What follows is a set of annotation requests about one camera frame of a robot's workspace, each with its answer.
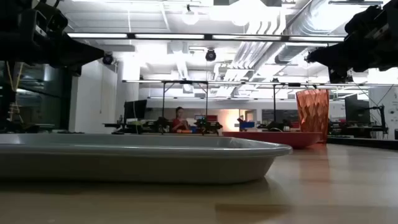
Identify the orange faceted plastic cup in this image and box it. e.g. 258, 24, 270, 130
295, 89, 330, 143

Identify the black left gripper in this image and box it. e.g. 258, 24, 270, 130
0, 0, 105, 68

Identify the pink plastic plate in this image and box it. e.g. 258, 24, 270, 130
221, 131, 323, 150

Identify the person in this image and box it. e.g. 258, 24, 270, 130
170, 106, 190, 134

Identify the dark glass cabinet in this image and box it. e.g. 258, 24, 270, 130
14, 61, 73, 132

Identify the black metal rig frame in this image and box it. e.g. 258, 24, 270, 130
271, 81, 318, 131
160, 80, 210, 135

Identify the grey plastic tray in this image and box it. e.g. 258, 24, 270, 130
0, 133, 294, 184

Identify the blue storage box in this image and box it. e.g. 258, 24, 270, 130
238, 121, 256, 131

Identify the black computer monitor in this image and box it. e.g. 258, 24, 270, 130
123, 99, 148, 121
344, 93, 371, 124

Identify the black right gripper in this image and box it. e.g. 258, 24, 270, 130
305, 0, 398, 84

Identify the round white pendant lamp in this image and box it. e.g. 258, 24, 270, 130
181, 4, 200, 26

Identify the silver ventilation duct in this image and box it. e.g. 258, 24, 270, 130
274, 42, 315, 65

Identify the long ceiling light bar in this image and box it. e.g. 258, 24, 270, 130
67, 32, 346, 43

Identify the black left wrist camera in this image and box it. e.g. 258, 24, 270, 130
23, 1, 68, 35

